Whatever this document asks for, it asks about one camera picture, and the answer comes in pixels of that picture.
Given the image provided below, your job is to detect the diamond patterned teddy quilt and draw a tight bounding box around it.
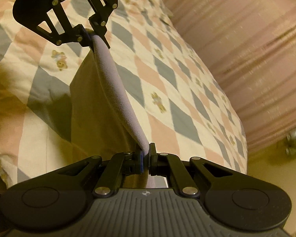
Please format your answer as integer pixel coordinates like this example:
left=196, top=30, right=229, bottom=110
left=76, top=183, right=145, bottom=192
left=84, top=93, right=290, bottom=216
left=0, top=0, right=247, bottom=187

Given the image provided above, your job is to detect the pink striped curtain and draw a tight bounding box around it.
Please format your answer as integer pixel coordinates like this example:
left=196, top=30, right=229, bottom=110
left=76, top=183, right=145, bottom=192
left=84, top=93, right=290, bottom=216
left=163, top=0, right=296, bottom=152

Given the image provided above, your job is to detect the purple cloth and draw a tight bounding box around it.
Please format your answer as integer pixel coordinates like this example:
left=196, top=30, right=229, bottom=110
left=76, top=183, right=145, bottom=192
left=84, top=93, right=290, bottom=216
left=70, top=34, right=149, bottom=161

